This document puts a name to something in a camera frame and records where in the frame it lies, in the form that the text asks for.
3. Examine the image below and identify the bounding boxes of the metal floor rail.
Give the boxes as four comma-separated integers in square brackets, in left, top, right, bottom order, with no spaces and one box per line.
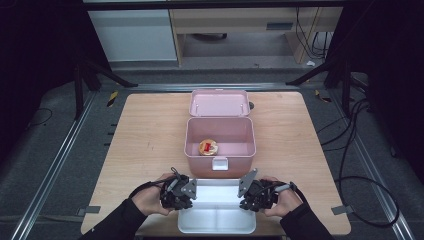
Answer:
[327,91,416,240]
[9,91,98,240]

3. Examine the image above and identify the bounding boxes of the pink storage box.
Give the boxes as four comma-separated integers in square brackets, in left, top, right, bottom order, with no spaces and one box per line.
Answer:
[184,88,257,180]

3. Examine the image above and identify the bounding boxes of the black floor cables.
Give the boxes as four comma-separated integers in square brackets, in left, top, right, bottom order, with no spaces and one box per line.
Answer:
[315,98,401,230]

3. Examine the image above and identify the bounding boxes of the metal cross rail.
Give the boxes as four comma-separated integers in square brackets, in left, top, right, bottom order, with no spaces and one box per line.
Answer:
[128,82,298,93]

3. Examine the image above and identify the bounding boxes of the person's right hand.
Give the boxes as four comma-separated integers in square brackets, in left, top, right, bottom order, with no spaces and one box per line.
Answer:
[262,176,304,219]

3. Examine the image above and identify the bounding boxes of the person's left hand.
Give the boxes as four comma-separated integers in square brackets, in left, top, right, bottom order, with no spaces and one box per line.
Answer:
[131,172,175,217]

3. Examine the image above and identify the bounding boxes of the white cabinet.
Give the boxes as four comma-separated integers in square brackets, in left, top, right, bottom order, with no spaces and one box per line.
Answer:
[87,9,178,63]

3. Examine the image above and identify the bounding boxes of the left hand-held gripper cable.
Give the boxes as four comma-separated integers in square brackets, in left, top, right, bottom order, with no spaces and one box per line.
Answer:
[128,167,183,200]

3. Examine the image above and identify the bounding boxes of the right hand-held gripper cable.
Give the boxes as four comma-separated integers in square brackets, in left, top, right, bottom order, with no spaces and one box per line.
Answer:
[265,181,310,205]

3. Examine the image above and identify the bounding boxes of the black cables under desk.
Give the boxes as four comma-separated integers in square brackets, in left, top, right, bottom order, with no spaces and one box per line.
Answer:
[294,7,335,61]

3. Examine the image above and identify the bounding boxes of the hand-held gripper cable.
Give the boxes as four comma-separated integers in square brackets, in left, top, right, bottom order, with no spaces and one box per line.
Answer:
[265,181,310,205]
[128,167,183,200]

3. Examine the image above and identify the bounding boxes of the white divided tray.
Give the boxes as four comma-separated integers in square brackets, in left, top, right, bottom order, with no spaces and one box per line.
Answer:
[177,178,257,235]

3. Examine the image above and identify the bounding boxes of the grey tape strip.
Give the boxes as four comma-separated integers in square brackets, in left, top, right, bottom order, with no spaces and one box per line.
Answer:
[330,204,355,216]
[76,205,102,216]

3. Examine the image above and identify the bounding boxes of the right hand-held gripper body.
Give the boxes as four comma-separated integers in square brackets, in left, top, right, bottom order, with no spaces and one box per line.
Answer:
[236,167,280,213]

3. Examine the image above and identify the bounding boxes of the thin black floor cable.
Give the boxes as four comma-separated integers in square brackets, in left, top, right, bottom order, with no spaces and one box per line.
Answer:
[25,107,54,131]

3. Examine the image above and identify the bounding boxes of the round yellow snack cup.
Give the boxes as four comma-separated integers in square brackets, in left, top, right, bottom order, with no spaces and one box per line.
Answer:
[198,138,220,157]

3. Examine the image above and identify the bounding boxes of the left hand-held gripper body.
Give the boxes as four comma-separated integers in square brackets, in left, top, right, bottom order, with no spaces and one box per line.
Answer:
[159,174,199,211]

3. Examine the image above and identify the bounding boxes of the black stand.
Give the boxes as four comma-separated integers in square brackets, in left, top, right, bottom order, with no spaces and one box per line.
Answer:
[73,59,139,121]
[285,59,355,118]

